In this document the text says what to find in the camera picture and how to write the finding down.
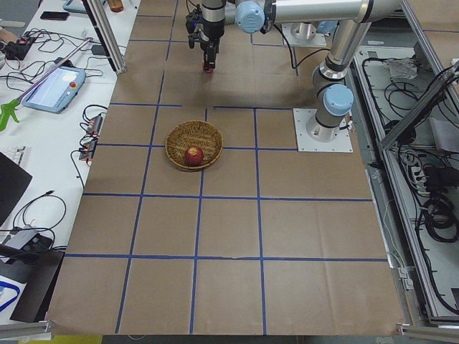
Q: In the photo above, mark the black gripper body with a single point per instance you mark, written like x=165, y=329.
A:
x=212, y=33

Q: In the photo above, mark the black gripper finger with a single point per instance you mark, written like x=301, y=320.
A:
x=210, y=58

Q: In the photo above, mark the red yellow apple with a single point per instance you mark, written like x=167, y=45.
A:
x=207, y=70

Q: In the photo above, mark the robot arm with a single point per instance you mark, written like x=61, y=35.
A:
x=261, y=16
x=334, y=98

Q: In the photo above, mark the wicker basket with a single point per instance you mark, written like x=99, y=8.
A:
x=197, y=133

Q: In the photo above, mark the dark red apple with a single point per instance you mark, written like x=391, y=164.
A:
x=194, y=156

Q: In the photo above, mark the teach pendant tablet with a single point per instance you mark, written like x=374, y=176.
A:
x=57, y=91

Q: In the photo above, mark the black smartphone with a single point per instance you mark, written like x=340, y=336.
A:
x=54, y=15

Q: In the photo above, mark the black laptop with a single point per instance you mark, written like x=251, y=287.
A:
x=13, y=184

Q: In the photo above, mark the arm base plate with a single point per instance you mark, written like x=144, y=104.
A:
x=303, y=34
x=314, y=138

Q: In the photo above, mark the aluminium frame post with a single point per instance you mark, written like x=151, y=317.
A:
x=105, y=35

